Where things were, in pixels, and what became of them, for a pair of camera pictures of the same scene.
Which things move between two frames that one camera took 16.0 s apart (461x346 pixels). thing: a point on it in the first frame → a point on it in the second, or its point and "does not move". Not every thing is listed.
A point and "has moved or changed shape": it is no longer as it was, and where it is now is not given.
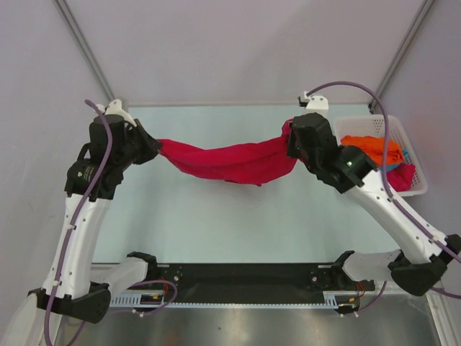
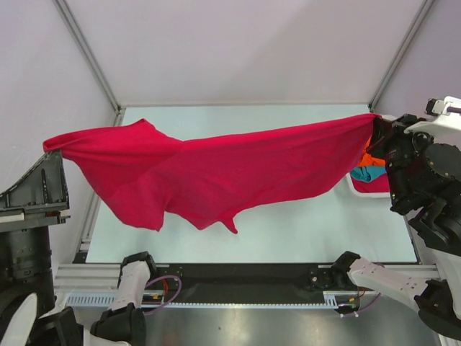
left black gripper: x=151 y=145 → x=41 y=192
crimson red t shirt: x=252 y=164 has moved or changed shape
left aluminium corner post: x=77 y=34 does not move
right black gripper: x=292 y=151 → x=385 y=130
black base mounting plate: x=251 y=278 does not move
